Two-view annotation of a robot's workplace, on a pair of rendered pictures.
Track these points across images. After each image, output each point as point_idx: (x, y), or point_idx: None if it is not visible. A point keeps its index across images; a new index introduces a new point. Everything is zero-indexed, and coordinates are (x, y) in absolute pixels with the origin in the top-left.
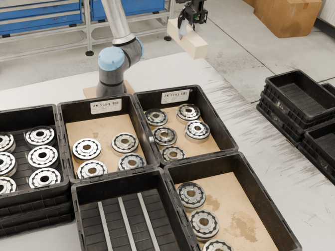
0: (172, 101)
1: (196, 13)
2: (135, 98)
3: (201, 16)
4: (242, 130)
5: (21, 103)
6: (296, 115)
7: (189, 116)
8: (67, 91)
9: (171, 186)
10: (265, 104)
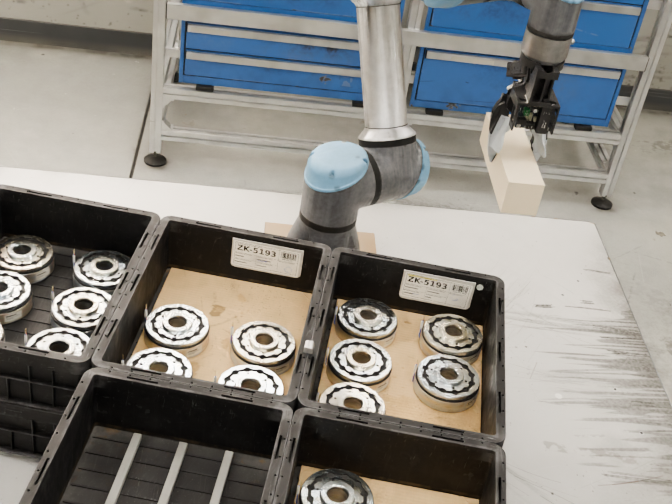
0: (427, 299)
1: (526, 103)
2: (334, 258)
3: (540, 114)
4: (598, 440)
5: None
6: None
7: (446, 344)
8: (233, 218)
9: (287, 451)
10: None
